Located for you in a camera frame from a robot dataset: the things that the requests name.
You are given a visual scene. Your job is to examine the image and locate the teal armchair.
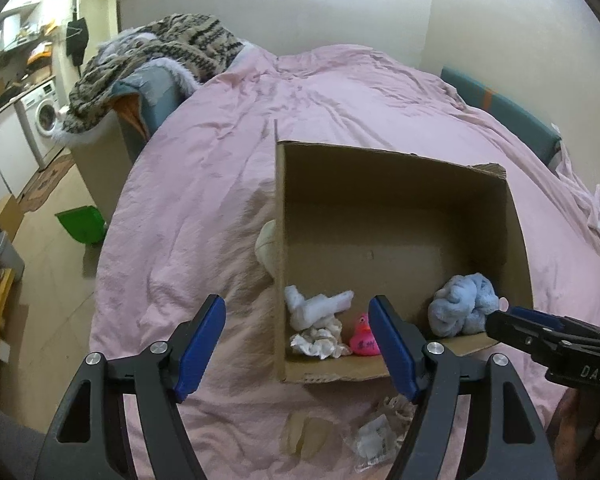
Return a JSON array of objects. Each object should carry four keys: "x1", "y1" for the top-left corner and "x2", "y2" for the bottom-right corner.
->
[{"x1": 111, "y1": 55, "x2": 246, "y2": 163}]

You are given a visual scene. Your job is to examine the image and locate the pink bed cover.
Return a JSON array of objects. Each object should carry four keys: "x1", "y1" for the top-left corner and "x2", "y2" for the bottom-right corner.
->
[{"x1": 89, "y1": 44, "x2": 600, "y2": 480}]

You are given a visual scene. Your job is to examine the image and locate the light blue fluffy cloth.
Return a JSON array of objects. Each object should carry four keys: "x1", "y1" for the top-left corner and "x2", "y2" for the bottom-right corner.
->
[{"x1": 427, "y1": 272, "x2": 501, "y2": 338}]

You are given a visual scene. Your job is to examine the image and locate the clear plastic bag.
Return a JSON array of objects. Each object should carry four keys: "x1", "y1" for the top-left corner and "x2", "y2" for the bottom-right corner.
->
[{"x1": 342, "y1": 412, "x2": 406, "y2": 473}]

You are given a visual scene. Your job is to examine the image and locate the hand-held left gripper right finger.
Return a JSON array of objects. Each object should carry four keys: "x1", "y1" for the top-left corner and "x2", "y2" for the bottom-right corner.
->
[{"x1": 367, "y1": 294, "x2": 561, "y2": 480}]

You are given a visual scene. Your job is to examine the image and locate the pink rubber duck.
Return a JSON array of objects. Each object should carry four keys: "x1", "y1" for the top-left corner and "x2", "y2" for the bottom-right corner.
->
[{"x1": 349, "y1": 313, "x2": 382, "y2": 357}]

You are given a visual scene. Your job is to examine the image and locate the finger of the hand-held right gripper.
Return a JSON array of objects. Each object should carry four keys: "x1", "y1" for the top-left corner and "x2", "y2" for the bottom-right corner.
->
[
  {"x1": 507, "y1": 306, "x2": 600, "y2": 335},
  {"x1": 484, "y1": 311, "x2": 561, "y2": 358}
]

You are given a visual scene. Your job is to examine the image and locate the white washing machine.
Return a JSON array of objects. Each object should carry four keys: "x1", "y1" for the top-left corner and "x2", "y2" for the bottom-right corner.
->
[{"x1": 19, "y1": 81, "x2": 67, "y2": 170}]

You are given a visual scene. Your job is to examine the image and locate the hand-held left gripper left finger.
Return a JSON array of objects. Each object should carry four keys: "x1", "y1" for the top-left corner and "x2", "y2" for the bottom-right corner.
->
[{"x1": 32, "y1": 294, "x2": 227, "y2": 480}]

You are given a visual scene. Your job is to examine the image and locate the cream plush toy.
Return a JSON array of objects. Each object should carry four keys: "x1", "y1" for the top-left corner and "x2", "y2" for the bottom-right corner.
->
[{"x1": 254, "y1": 219, "x2": 278, "y2": 281}]

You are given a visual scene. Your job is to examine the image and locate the white kitchen cabinet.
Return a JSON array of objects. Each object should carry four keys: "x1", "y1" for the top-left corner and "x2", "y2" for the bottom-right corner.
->
[{"x1": 0, "y1": 104, "x2": 40, "y2": 203}]

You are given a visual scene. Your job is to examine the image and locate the crumpled white paper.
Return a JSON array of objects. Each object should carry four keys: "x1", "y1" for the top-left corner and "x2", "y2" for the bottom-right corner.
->
[{"x1": 290, "y1": 317, "x2": 352, "y2": 360}]

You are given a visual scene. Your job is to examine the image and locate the patterned floor mat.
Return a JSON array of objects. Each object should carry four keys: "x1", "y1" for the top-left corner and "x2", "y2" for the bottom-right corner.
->
[{"x1": 18, "y1": 154, "x2": 77, "y2": 214}]

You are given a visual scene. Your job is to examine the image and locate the small cardboard box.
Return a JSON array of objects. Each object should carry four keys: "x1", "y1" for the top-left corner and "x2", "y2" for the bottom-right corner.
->
[{"x1": 0, "y1": 195, "x2": 26, "y2": 242}]

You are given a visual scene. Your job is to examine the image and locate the grey plastic container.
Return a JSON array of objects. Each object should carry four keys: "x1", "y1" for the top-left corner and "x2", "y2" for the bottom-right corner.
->
[{"x1": 0, "y1": 230, "x2": 26, "y2": 275}]

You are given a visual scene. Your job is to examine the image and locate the person's right hand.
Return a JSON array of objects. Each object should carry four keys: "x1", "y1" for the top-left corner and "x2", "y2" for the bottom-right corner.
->
[{"x1": 550, "y1": 387, "x2": 600, "y2": 480}]

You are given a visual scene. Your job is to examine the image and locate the beige soft pad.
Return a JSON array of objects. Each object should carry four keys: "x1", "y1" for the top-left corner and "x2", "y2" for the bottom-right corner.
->
[{"x1": 280, "y1": 411, "x2": 337, "y2": 461}]

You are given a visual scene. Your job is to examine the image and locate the black hanging garment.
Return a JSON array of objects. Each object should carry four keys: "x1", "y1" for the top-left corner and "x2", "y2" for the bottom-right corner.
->
[{"x1": 65, "y1": 16, "x2": 90, "y2": 67}]

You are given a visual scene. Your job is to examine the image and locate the white rolled sock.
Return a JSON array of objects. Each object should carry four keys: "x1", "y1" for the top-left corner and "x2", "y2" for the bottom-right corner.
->
[{"x1": 284, "y1": 285, "x2": 356, "y2": 332}]

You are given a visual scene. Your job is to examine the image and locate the white crumpled sheet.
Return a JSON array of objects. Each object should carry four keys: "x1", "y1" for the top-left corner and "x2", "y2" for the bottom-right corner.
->
[{"x1": 554, "y1": 142, "x2": 600, "y2": 257}]

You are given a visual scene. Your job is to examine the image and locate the green dustpan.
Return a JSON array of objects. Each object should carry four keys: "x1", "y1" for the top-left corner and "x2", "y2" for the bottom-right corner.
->
[{"x1": 55, "y1": 206, "x2": 107, "y2": 247}]

